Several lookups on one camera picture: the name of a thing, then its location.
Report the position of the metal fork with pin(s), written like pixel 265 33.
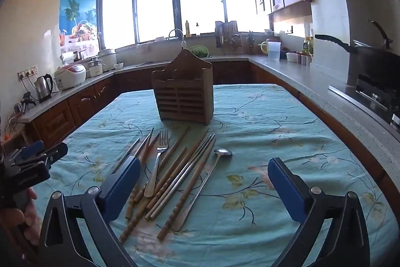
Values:
pixel 159 149

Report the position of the clear plastic pitcher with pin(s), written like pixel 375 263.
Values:
pixel 273 49

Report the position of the ridged bamboo chopstick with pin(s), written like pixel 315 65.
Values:
pixel 188 192
pixel 164 179

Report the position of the wooden lower cabinets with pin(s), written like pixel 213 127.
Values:
pixel 53 121

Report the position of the row of condiment jars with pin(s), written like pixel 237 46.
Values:
pixel 301 59

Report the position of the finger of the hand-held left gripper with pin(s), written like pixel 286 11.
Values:
pixel 32 148
pixel 57 152

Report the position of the small black device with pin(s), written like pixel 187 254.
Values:
pixel 25 101

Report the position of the plain wooden chopstick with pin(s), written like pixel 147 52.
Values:
pixel 178 143
pixel 185 160

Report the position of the teal floral tablecloth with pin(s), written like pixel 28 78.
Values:
pixel 265 135

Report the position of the small white appliance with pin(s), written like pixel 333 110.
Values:
pixel 95 67

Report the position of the yellow bottle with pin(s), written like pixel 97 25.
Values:
pixel 187 29

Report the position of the green bottle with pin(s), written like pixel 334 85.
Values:
pixel 307 45

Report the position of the curved sink faucet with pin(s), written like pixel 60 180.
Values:
pixel 179 34

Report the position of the wall power outlet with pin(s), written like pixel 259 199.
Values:
pixel 27 73

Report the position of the grey kitchen countertop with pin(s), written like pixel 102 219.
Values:
pixel 312 79

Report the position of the wooden slatted utensil holder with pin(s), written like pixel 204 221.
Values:
pixel 184 91

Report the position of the white rice cooker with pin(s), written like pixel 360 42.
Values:
pixel 70 76

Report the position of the gas stove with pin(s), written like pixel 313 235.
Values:
pixel 372 98

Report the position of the steel electric kettle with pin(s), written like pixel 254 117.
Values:
pixel 43 87

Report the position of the metal chopstick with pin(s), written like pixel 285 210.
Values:
pixel 143 143
pixel 194 165
pixel 184 170
pixel 129 151

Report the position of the tropical fruit wall poster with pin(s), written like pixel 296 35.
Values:
pixel 78 13

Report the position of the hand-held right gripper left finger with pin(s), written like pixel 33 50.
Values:
pixel 122 188

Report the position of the white lidded pot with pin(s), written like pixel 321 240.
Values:
pixel 107 57

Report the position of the green colander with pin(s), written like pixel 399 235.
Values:
pixel 198 51

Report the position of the metal spoon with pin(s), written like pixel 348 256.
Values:
pixel 223 152

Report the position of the person's left hand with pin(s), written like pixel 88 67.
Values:
pixel 28 217

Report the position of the dark wooden chopstick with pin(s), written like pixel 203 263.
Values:
pixel 147 145
pixel 153 146

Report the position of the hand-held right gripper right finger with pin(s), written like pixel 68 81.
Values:
pixel 286 188

